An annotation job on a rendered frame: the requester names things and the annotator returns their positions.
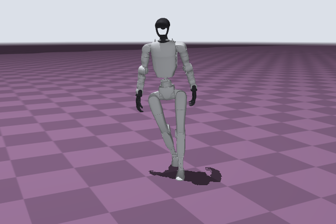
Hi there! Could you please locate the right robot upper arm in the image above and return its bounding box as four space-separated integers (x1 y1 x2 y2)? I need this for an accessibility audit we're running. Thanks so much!
138 43 152 75

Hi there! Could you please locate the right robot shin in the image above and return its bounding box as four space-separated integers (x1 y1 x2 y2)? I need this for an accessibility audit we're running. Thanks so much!
161 132 177 157

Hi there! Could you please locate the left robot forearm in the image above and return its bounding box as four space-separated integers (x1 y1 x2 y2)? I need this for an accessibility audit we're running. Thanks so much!
186 70 197 89

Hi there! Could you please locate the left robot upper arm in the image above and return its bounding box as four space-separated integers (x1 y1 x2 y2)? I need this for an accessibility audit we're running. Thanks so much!
175 42 193 73

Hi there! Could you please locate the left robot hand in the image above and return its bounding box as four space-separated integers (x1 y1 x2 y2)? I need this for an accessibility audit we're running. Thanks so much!
189 85 197 106

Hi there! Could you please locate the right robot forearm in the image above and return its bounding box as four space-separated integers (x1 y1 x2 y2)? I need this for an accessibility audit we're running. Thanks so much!
135 72 146 94

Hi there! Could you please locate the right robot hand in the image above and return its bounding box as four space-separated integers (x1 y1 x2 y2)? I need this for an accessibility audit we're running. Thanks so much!
136 90 143 112

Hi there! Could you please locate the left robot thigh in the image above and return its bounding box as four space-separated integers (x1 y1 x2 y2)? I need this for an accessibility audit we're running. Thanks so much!
174 89 187 138

